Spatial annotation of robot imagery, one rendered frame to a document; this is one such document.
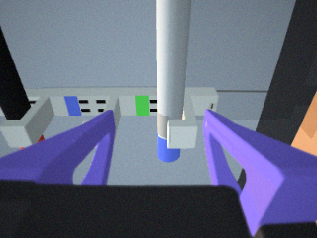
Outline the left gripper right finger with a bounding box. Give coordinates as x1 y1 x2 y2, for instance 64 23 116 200
203 110 317 236

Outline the black metal bar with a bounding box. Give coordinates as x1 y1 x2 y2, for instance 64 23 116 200
0 27 31 120

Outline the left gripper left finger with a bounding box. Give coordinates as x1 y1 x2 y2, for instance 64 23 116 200
0 110 116 185

